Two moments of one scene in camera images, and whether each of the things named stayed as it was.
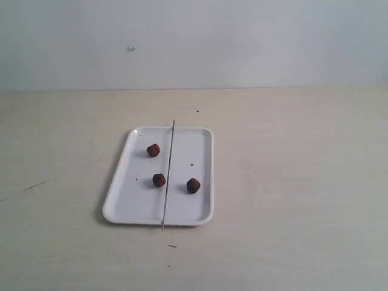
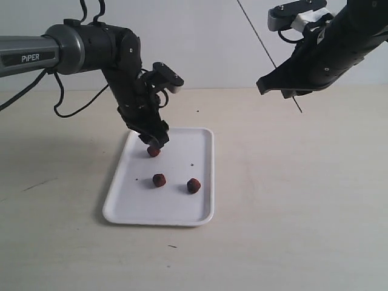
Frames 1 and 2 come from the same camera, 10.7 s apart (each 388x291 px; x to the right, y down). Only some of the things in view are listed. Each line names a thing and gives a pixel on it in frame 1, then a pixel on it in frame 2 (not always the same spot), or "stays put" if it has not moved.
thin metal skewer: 168,174 -> 264,45
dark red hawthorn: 159,180 stays put
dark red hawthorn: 193,185 stays put
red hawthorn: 153,150 stays put
